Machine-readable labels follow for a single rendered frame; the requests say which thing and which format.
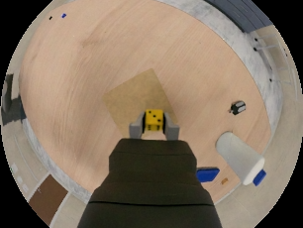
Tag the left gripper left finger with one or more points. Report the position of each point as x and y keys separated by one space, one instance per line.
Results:
x=135 y=128

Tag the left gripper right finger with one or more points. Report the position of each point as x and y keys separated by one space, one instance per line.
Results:
x=170 y=131

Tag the tan mat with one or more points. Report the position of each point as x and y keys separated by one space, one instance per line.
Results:
x=139 y=93

